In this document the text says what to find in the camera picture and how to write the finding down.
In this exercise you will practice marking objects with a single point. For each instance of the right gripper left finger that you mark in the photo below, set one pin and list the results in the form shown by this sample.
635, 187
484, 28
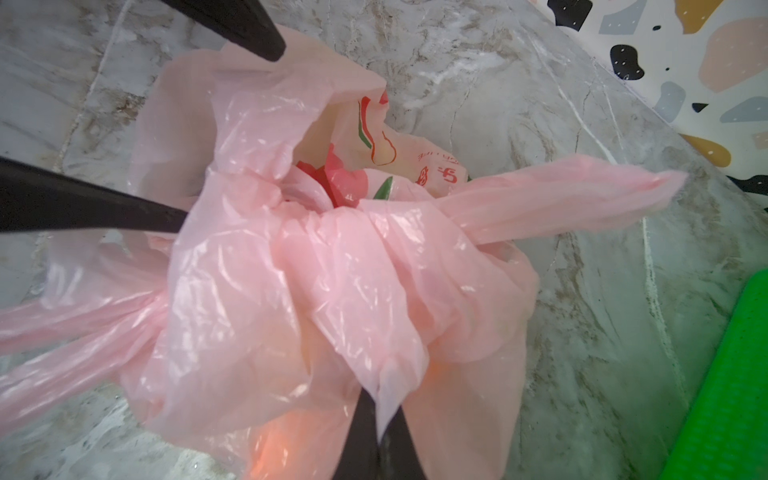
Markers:
360, 454

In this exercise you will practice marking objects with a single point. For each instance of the pink plastic bag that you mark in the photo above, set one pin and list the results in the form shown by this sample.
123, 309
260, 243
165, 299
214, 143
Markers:
324, 255

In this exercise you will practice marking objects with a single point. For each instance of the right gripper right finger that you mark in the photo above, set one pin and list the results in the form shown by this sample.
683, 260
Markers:
398, 459

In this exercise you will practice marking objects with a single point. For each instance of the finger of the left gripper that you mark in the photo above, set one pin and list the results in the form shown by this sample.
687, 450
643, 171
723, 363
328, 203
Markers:
34, 199
245, 23

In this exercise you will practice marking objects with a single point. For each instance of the green plastic basket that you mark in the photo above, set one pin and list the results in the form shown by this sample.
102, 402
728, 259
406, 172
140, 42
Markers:
725, 433

